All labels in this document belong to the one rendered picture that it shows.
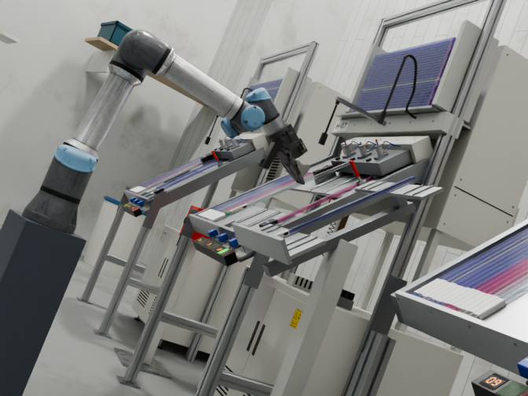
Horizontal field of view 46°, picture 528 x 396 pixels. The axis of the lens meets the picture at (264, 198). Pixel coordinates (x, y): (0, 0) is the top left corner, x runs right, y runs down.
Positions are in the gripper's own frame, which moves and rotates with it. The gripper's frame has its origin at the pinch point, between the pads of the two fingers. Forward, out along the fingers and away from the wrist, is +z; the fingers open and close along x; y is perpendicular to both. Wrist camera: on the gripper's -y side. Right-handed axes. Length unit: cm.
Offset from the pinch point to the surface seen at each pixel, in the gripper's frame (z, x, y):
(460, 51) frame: -11, -20, 68
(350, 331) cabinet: 47, -19, -18
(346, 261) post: 10, -49, -18
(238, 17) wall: -41, 468, 211
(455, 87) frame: -1, -20, 60
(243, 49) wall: -12, 431, 184
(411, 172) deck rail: 14.7, -18.7, 30.3
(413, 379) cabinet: 78, -19, -7
